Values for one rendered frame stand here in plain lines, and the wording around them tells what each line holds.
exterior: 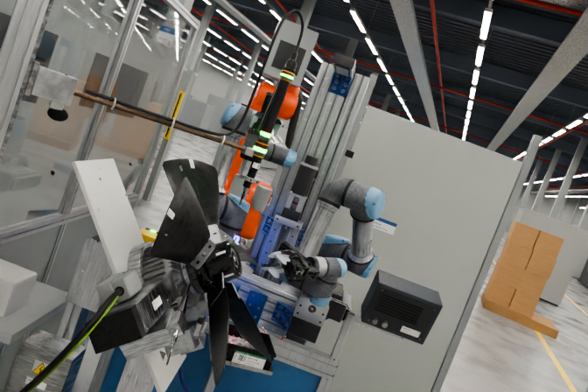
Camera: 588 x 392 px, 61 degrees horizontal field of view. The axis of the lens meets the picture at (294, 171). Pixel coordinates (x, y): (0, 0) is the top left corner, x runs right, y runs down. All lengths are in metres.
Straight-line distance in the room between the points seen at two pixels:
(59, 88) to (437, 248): 2.75
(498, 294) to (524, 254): 0.83
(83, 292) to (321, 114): 1.40
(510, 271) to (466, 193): 6.08
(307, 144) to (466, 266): 1.62
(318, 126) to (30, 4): 1.50
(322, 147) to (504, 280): 7.39
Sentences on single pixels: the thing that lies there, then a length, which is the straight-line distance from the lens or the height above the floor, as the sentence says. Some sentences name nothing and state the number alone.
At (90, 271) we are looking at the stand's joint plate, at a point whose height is 1.06.
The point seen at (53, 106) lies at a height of 1.49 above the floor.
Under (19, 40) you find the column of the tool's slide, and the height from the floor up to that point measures 1.62.
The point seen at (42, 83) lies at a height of 1.54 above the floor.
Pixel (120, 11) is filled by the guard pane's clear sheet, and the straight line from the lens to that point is 2.12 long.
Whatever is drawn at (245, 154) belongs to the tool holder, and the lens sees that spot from 1.57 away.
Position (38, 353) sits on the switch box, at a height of 0.82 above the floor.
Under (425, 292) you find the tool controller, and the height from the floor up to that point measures 1.24.
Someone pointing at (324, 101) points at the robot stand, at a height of 1.85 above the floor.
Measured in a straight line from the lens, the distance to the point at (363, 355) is 3.70.
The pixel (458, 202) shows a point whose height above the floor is 1.60.
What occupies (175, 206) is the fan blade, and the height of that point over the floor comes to 1.36.
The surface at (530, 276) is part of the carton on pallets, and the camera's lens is 9.62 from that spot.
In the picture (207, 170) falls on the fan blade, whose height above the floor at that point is 1.43.
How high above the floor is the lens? 1.64
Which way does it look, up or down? 4 degrees down
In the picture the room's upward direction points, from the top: 20 degrees clockwise
